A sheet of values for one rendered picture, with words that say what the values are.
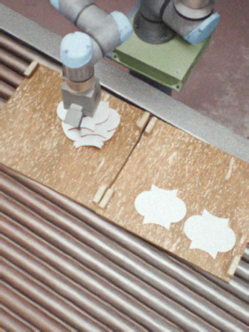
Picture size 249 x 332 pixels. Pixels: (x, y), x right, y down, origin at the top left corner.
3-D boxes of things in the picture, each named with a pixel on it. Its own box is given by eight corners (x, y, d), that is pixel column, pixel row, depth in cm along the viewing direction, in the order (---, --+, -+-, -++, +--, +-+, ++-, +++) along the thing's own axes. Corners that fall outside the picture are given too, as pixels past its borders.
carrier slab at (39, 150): (37, 64, 182) (36, 61, 180) (152, 117, 175) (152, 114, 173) (-28, 150, 166) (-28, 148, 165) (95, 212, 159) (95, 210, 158)
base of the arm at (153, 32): (141, 3, 192) (141, -18, 183) (184, 15, 190) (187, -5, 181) (126, 37, 185) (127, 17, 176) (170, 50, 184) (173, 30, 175)
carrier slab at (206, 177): (153, 119, 174) (154, 116, 173) (277, 178, 167) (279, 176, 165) (95, 213, 159) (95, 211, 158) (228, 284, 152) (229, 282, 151)
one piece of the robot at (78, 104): (49, 95, 139) (55, 128, 153) (83, 107, 138) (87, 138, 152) (67, 58, 144) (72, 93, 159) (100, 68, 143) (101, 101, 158)
